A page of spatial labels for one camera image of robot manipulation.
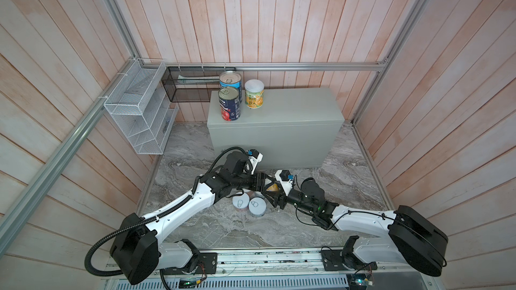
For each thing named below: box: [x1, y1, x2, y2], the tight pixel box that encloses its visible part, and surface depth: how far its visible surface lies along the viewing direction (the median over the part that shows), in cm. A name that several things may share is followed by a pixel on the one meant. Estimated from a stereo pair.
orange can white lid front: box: [266, 183, 280, 192], surface depth 75 cm
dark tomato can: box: [218, 86, 241, 122], surface depth 70 cm
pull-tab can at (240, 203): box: [231, 191, 250, 213], surface depth 85 cm
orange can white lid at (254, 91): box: [244, 78, 265, 109], surface depth 76 cm
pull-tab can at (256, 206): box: [247, 196, 267, 218], surface depth 84 cm
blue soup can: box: [219, 70, 243, 103], surface depth 74 cm
